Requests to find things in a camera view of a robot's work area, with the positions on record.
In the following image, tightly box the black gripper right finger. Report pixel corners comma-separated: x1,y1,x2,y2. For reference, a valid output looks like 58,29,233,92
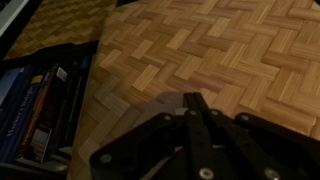
194,93,320,180

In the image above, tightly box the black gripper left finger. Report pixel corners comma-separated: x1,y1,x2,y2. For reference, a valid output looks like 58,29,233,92
89,93,214,180

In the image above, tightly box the woven bamboo basket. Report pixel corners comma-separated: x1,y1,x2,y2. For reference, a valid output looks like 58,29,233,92
66,0,320,180
3,0,118,61

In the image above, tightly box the dark red book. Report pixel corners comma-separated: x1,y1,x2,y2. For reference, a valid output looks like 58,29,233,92
23,71,56,161

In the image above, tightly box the blue book yellow label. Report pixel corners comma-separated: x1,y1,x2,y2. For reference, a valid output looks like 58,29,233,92
13,73,46,158

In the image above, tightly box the black cube bookshelf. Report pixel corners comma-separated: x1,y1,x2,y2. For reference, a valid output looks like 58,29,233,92
0,0,101,180

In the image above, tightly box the white closet door frame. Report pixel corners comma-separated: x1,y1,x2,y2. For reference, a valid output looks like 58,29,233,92
0,0,29,38

